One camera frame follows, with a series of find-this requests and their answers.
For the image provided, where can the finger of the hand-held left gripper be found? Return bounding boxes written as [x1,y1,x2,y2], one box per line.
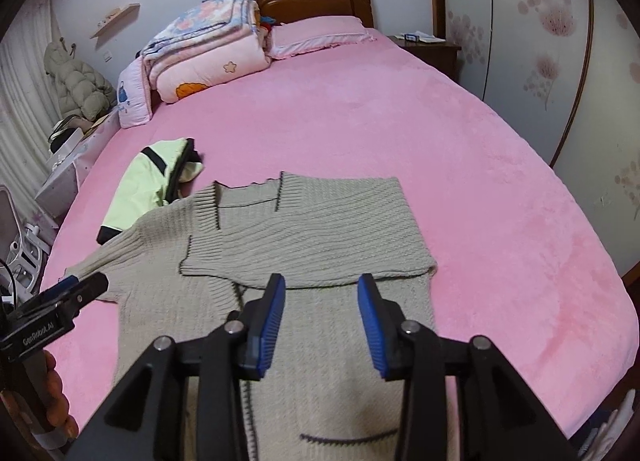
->
[52,272,109,318]
[31,276,82,309]

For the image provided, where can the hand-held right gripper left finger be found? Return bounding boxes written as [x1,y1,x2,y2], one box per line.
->
[75,272,287,461]

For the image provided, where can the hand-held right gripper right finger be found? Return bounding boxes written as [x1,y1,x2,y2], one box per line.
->
[356,273,568,461]

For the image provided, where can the beige knit sweater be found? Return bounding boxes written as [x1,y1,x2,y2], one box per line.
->
[64,172,461,461]

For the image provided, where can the person's left hand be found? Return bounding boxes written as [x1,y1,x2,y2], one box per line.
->
[42,350,80,440]

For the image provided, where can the white chair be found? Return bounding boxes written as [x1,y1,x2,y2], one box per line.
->
[0,186,45,302]

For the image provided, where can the light green garment black trim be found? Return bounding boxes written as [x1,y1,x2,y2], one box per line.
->
[96,138,206,245]

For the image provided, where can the white side cabinet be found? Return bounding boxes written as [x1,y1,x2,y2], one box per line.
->
[34,108,121,232]

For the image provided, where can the black and white bag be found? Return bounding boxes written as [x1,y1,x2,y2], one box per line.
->
[47,116,101,154]

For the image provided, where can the white curtain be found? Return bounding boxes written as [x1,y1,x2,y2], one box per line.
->
[0,0,66,202]

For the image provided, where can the pink bed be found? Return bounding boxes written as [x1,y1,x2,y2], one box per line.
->
[40,16,638,461]

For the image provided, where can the pink cartoon print cushion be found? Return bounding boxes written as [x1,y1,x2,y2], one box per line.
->
[116,61,153,130]

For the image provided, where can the beige puffer jacket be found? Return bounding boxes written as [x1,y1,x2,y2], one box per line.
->
[44,41,117,120]

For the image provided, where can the folded floral quilt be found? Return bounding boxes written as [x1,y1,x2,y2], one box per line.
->
[136,0,273,104]

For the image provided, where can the brown wooden nightstand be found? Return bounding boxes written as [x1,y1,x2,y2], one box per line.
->
[387,36,462,82]

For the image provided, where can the pink pillow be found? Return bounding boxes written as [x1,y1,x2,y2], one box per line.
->
[269,16,379,60]

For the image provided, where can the white papers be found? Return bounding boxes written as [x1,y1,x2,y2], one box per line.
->
[395,32,446,45]

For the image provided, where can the flower print wardrobe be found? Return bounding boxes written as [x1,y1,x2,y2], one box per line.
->
[440,0,640,287]

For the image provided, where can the brown wooden headboard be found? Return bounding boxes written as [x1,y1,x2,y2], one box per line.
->
[246,0,375,28]

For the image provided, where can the black cable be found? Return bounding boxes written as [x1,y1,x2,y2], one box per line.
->
[0,256,22,314]

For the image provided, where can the pale wooden wall shelf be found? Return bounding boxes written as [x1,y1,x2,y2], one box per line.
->
[90,3,141,39]

